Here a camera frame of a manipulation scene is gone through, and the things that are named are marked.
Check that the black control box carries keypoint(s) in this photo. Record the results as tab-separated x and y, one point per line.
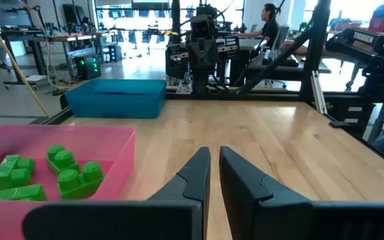
345	116

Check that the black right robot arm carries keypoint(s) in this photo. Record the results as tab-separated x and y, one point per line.
200	83

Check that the silver aluminium profile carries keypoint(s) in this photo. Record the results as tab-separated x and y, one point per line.
318	96

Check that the blue plastic bin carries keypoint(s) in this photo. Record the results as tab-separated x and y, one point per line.
118	105

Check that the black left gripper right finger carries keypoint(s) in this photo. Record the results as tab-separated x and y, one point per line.
252	213

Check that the black computer tower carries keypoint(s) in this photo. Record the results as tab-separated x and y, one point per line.
115	53

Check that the black computer keyboard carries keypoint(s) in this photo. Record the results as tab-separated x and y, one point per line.
278	58

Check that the grey office chair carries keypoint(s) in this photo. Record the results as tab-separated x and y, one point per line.
282	35

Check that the person's forearm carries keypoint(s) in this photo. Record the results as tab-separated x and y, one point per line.
298	50

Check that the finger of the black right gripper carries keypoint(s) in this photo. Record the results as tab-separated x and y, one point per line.
211	55
195	55

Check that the computer tower with green lights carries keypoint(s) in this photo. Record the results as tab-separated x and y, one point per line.
87	68

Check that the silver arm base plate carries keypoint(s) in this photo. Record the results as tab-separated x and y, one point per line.
182	88

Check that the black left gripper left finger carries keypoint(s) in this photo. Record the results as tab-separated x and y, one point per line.
185	206

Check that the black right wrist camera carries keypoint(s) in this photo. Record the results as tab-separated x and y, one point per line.
201	28

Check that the low white cart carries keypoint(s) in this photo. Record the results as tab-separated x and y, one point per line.
35	79

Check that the brown top work table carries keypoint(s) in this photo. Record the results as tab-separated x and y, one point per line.
65	38

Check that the green toy brick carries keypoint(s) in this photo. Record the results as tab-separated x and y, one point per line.
62	160
78	185
18	194
10	173

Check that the pink plastic bin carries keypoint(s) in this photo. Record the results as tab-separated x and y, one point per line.
112	143

